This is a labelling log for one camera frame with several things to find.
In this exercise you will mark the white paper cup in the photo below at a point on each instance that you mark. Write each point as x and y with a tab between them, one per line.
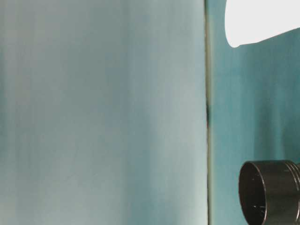
253	18

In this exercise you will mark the pale blue-green backdrop cloth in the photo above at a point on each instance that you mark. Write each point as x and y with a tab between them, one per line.
93	105

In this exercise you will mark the blue-green table cloth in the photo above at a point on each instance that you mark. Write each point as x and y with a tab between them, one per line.
253	105

